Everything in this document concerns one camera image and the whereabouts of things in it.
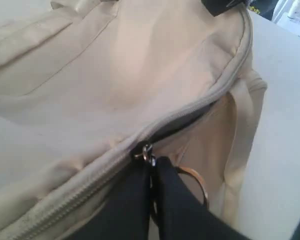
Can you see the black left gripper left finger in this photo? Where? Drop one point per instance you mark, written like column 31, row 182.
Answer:
column 126, row 215

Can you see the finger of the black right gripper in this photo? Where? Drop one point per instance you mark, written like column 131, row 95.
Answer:
column 217, row 7

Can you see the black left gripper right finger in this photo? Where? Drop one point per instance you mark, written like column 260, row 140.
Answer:
column 180, row 215

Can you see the beige fabric duffel bag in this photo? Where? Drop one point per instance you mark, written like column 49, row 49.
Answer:
column 91, row 87

